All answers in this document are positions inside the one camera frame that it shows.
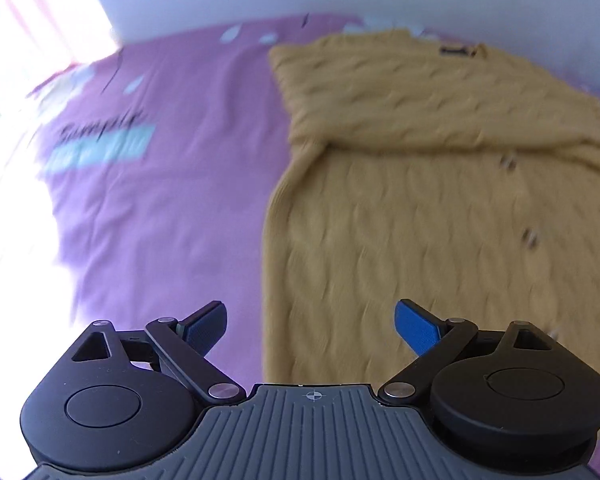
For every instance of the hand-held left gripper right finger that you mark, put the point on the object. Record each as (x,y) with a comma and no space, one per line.
(417,327)

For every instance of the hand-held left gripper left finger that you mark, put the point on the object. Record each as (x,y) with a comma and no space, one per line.
(206,327)

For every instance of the purple floral bed sheet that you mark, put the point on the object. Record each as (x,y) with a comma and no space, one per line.
(170,220)

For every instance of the pink floral curtain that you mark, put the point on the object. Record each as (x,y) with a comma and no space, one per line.
(50,20)

